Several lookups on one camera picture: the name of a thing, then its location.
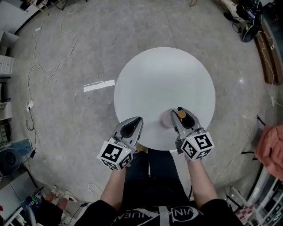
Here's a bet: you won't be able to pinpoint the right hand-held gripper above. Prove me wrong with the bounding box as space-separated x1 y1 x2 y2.
169 106 215 162

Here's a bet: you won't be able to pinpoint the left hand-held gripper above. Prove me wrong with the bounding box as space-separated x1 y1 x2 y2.
98 116 144 172

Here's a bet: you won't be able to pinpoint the clear container with cork lid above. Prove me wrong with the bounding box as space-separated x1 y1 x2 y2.
161 109 187 129

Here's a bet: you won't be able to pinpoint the person's right forearm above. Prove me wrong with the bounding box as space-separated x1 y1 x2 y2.
186 157 220 210

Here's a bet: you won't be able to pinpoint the person's left forearm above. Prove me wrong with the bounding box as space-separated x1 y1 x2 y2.
99 166 129 214

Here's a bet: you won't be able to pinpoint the person's dark trousers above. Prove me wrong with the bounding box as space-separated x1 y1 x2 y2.
125 148 181 184

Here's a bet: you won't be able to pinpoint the person's black printed shirt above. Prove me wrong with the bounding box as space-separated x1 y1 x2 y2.
74 174 251 226

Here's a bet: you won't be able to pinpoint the pink cloth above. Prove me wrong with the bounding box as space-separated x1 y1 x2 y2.
255 124 283 181

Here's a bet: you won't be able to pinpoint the brown wooden board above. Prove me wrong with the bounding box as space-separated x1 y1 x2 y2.
253 21 283 86

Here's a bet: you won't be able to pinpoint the black and green round device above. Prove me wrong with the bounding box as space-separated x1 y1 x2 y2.
241 21 260 43

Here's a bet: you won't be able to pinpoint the red and white checkered cloth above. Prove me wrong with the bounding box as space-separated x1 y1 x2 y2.
235 204 256 222

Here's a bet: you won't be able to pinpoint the white metal rack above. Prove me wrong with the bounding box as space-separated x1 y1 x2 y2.
246 165 283 226

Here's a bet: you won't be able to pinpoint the grey-blue round fan heater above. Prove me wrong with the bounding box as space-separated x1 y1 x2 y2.
0 138 33 177

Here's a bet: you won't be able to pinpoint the white drawer cabinet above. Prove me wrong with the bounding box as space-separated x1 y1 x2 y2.
0 30 20 78

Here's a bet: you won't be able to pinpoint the black floor cable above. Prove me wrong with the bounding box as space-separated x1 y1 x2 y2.
25 108 38 158

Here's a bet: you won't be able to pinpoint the long white floor cable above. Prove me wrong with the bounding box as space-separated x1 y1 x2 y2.
26 3 80 111

